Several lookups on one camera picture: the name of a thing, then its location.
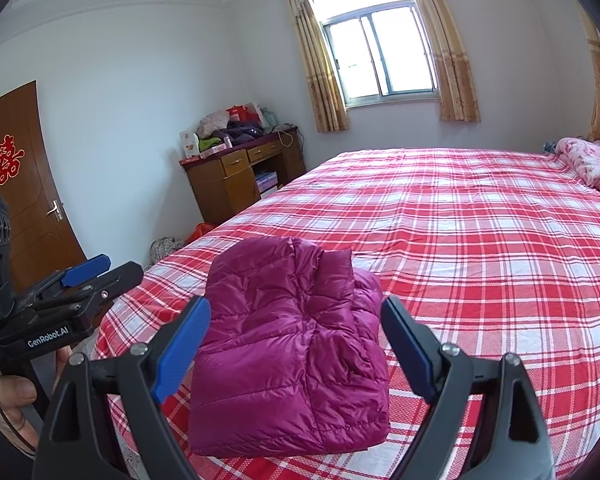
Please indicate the person left hand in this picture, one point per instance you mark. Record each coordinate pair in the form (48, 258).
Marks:
(17, 393)

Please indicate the wooden desk with drawers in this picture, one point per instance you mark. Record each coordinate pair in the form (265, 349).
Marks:
(225, 183)

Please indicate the beige curtain right of window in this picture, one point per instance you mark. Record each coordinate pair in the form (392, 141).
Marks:
(456, 87)

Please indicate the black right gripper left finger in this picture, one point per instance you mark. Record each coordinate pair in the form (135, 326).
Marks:
(78, 439)

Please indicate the beige curtain left of window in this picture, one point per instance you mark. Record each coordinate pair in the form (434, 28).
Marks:
(329, 108)

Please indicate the pink folded blanket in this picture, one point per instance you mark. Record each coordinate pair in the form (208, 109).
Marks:
(583, 157)

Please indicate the clutter pile on desk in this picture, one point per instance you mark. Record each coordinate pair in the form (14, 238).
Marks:
(228, 127)

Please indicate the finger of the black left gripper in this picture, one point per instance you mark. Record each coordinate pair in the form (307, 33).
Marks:
(87, 268)
(94, 292)

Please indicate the patterned bag on floor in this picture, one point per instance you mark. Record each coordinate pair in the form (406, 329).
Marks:
(163, 247)

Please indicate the brown wooden door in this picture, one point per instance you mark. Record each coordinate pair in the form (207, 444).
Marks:
(40, 244)

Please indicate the red double happiness decal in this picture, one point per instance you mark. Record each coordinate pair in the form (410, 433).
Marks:
(10, 159)

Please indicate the red white plaid bedspread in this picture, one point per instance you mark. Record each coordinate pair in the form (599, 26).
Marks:
(494, 251)

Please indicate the far window with frame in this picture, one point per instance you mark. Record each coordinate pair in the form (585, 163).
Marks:
(380, 48)

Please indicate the beige curtain of window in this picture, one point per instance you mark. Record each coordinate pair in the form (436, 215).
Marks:
(456, 87)
(329, 108)

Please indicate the magenta puffer down jacket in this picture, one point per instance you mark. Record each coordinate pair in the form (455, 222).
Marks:
(291, 363)

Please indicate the silver door handle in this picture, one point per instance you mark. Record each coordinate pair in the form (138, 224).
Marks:
(55, 211)

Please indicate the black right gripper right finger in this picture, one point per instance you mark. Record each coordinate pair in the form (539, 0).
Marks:
(510, 440)

